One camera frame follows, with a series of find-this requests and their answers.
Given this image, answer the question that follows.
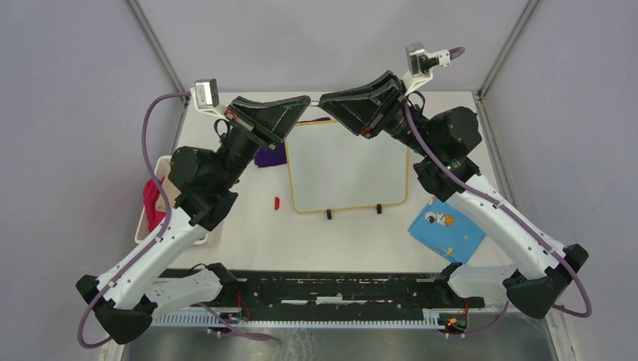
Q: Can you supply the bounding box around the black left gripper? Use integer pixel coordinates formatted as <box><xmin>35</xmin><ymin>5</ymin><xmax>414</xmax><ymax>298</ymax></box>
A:
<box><xmin>216</xmin><ymin>96</ymin><xmax>311</xmax><ymax>189</ymax></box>

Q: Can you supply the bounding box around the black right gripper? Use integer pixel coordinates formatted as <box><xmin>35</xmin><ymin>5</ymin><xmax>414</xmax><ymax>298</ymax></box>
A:
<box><xmin>319</xmin><ymin>70</ymin><xmax>438</xmax><ymax>158</ymax></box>

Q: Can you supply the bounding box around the yellow framed whiteboard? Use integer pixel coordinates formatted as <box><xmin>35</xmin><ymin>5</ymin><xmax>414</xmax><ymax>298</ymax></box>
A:
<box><xmin>284</xmin><ymin>120</ymin><xmax>409</xmax><ymax>214</ymax></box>

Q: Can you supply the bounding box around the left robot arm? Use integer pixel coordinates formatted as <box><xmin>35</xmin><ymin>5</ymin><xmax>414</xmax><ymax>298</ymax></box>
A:
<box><xmin>76</xmin><ymin>90</ymin><xmax>311</xmax><ymax>344</ymax></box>

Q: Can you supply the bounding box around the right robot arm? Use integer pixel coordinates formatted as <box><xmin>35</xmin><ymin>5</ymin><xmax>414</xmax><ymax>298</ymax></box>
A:
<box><xmin>317</xmin><ymin>71</ymin><xmax>588</xmax><ymax>319</ymax></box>

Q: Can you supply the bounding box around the purple cloth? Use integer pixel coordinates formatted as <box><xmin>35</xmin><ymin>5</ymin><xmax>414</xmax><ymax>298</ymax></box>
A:
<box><xmin>254</xmin><ymin>117</ymin><xmax>332</xmax><ymax>169</ymax></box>

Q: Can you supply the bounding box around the white plastic basket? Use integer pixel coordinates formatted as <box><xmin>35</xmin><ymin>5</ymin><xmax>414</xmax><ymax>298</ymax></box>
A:
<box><xmin>134</xmin><ymin>156</ymin><xmax>179</xmax><ymax>244</ymax></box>

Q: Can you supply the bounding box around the beige folded cloth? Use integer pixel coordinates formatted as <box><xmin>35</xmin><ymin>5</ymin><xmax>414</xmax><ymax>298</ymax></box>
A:
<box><xmin>154</xmin><ymin>175</ymin><xmax>179</xmax><ymax>214</ymax></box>

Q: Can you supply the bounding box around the pink cloth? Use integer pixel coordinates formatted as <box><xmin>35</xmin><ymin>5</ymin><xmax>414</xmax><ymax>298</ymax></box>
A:
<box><xmin>142</xmin><ymin>179</ymin><xmax>166</xmax><ymax>232</ymax></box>

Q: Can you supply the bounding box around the blue cartoon astronaut cloth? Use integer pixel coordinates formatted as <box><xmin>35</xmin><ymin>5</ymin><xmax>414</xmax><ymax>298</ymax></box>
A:
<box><xmin>408</xmin><ymin>196</ymin><xmax>486</xmax><ymax>264</ymax></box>

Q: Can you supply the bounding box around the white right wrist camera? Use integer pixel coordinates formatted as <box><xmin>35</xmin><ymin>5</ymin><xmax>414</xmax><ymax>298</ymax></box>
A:
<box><xmin>401</xmin><ymin>42</ymin><xmax>451</xmax><ymax>96</ymax></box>

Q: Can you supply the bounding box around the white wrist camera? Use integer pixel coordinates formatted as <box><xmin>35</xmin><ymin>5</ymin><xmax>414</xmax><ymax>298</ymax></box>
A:
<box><xmin>191</xmin><ymin>78</ymin><xmax>232</xmax><ymax>120</ymax></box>
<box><xmin>401</xmin><ymin>42</ymin><xmax>451</xmax><ymax>96</ymax></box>

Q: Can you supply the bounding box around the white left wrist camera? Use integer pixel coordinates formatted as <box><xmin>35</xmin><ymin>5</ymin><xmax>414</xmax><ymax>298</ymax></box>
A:
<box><xmin>191</xmin><ymin>78</ymin><xmax>232</xmax><ymax>120</ymax></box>

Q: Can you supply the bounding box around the aluminium left corner post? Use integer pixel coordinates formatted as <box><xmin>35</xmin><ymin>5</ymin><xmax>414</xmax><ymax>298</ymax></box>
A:
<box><xmin>124</xmin><ymin>0</ymin><xmax>190</xmax><ymax>103</ymax></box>

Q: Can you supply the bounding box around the aluminium corner post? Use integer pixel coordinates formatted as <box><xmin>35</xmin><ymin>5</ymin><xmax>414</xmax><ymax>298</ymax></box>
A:
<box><xmin>476</xmin><ymin>0</ymin><xmax>542</xmax><ymax>99</ymax></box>
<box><xmin>124</xmin><ymin>0</ymin><xmax>190</xmax><ymax>103</ymax></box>

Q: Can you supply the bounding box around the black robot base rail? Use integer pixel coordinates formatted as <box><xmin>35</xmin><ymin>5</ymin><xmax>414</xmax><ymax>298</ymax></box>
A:
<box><xmin>179</xmin><ymin>269</ymin><xmax>487</xmax><ymax>323</ymax></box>

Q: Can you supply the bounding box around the aluminium right corner post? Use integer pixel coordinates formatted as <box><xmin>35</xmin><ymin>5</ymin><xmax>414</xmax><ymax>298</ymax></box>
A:
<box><xmin>476</xmin><ymin>0</ymin><xmax>542</xmax><ymax>99</ymax></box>

